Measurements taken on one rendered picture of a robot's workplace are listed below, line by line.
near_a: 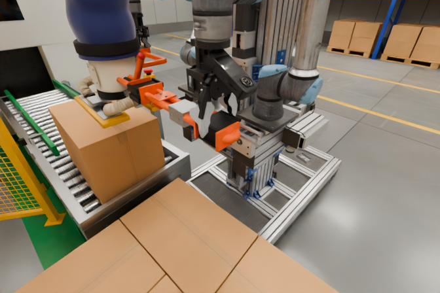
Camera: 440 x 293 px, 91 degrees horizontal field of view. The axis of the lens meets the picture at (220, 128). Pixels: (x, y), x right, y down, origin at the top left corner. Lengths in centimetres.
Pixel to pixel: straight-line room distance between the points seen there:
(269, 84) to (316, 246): 130
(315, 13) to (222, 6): 47
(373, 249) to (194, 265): 136
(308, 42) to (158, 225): 105
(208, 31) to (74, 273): 110
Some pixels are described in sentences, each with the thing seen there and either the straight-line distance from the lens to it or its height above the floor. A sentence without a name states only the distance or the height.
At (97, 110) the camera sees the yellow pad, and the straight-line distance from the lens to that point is 97.
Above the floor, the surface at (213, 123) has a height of 128.
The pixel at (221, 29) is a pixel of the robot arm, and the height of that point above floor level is 148.
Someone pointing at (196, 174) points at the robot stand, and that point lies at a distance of 191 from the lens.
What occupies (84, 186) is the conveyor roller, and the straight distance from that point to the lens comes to 159.
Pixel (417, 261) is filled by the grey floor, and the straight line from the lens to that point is 217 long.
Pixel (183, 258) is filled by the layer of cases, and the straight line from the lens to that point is 113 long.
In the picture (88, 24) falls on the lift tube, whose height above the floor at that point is 145.
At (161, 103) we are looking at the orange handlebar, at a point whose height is 126.
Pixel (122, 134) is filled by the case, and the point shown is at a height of 94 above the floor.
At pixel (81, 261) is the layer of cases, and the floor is 54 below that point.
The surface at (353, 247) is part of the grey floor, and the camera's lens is 200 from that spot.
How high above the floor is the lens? 153
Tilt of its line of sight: 32 degrees down
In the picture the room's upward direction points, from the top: straight up
